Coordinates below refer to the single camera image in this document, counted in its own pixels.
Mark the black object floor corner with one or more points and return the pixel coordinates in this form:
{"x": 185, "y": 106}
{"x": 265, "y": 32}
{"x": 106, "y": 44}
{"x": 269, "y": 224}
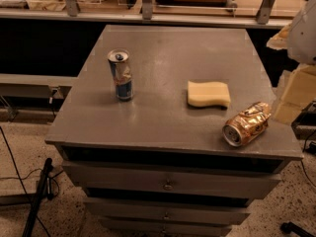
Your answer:
{"x": 289, "y": 227}

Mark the blue silver redbull can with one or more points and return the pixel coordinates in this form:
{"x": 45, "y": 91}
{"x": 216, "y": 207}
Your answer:
{"x": 121, "y": 72}

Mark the grey drawer cabinet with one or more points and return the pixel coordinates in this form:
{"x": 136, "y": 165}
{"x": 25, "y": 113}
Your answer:
{"x": 156, "y": 163}

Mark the grey metal shelf rail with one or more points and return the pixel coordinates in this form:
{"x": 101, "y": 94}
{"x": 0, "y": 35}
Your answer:
{"x": 147, "y": 19}

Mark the yellow sponge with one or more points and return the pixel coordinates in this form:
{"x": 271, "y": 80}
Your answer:
{"x": 207, "y": 94}

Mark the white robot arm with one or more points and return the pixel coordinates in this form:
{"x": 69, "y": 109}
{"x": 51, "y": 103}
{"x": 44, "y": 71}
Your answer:
{"x": 301, "y": 41}

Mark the black tripod leg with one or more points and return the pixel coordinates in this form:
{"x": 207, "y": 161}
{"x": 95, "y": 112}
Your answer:
{"x": 35, "y": 202}

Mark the crushed orange soda can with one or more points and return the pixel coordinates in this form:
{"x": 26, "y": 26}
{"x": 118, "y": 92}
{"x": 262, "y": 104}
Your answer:
{"x": 247, "y": 125}

